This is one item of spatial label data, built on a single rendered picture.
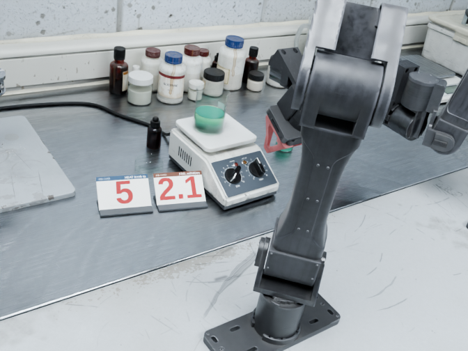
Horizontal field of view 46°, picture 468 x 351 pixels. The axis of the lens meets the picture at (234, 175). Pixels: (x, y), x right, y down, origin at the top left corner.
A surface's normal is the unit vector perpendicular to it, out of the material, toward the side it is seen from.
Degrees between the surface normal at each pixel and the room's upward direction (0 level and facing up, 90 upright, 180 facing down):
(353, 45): 66
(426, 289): 0
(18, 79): 90
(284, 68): 90
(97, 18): 90
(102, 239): 0
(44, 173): 0
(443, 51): 93
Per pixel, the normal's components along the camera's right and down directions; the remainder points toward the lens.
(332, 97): -0.19, 0.45
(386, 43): -0.01, -0.31
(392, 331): 0.15, -0.83
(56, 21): 0.56, 0.51
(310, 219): -0.22, 0.63
